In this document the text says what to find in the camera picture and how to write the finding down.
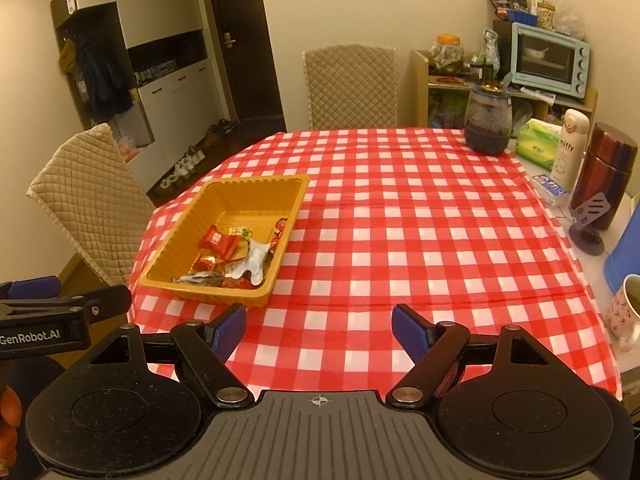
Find blue toaster oven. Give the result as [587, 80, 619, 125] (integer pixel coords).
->
[510, 21, 591, 99]

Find beige quilted chair back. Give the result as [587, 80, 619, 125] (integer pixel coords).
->
[301, 45, 399, 131]

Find blue thermos jug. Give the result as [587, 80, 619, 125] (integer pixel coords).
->
[603, 225, 640, 293]

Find grey phone stand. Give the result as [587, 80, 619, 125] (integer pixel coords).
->
[569, 195, 611, 257]

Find blue white box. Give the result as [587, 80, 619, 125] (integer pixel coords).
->
[530, 172, 571, 207]

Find row of shoes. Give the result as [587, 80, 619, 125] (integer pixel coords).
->
[150, 119, 236, 196]

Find silver green snack packet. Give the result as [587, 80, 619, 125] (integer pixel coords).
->
[227, 240, 273, 286]

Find dark door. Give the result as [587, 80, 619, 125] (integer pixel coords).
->
[197, 0, 288, 136]

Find dark glass jar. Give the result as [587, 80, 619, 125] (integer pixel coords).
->
[463, 85, 515, 156]

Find black box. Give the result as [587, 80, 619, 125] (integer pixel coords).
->
[492, 19, 513, 81]

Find white patterned mug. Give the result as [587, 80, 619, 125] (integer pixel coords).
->
[607, 274, 640, 353]

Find clear plastic bag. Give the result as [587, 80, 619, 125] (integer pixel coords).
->
[555, 0, 587, 41]

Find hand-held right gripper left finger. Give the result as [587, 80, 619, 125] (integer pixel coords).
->
[85, 304, 253, 408]

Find green snack bag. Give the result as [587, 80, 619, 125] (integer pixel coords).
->
[477, 27, 502, 81]

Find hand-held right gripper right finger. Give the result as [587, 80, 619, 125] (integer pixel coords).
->
[385, 304, 563, 408]

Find black silver snack packet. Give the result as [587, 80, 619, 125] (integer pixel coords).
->
[172, 270, 228, 286]

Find candy jar orange lid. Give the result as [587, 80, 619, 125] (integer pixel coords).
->
[429, 34, 466, 71]

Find green tissue pack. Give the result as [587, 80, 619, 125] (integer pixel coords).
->
[515, 118, 563, 171]

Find wooden shelf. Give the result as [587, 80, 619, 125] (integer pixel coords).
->
[411, 49, 599, 128]

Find brown steel thermos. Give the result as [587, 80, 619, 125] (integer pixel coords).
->
[570, 122, 639, 231]

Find yellow plastic tray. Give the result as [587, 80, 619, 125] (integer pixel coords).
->
[137, 174, 311, 309]

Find red checkered tablecloth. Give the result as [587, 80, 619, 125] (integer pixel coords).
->
[127, 127, 623, 401]

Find white thermos bottle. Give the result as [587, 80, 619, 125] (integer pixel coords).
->
[550, 108, 590, 191]

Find white cabinet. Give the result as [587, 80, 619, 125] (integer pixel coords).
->
[50, 0, 236, 193]

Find bag of nuts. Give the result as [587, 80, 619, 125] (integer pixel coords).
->
[531, 0, 558, 31]

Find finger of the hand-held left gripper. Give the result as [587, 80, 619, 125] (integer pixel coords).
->
[0, 284, 133, 322]
[0, 276, 62, 301]

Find person's left hand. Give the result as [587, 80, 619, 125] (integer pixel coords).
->
[0, 385, 22, 467]

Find hanging dark clothes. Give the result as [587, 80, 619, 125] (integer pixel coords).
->
[59, 35, 135, 121]

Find red white-label snack packet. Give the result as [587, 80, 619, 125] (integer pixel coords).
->
[197, 224, 241, 261]

